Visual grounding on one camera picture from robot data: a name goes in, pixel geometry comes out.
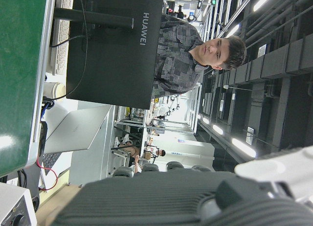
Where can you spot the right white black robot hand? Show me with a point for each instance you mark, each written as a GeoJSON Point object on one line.
{"type": "Point", "coordinates": [159, 201]}

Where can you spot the seated background person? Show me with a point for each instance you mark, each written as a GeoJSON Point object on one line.
{"type": "Point", "coordinates": [156, 153]}

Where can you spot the silver laptop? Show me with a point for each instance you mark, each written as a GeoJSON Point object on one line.
{"type": "Point", "coordinates": [78, 128]}

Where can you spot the person in grey shirt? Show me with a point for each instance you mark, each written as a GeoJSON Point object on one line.
{"type": "Point", "coordinates": [176, 59]}

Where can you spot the white conveyor control box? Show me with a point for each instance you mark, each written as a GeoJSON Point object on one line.
{"type": "Point", "coordinates": [13, 207]}

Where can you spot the black huawei monitor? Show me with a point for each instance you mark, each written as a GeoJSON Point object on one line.
{"type": "Point", "coordinates": [115, 62]}

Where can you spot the white paper cup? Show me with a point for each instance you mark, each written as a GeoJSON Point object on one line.
{"type": "Point", "coordinates": [54, 90]}

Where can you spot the white keyboard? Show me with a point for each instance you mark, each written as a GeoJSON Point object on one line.
{"type": "Point", "coordinates": [60, 57]}

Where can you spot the green conveyor belt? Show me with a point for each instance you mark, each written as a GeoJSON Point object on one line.
{"type": "Point", "coordinates": [17, 64]}

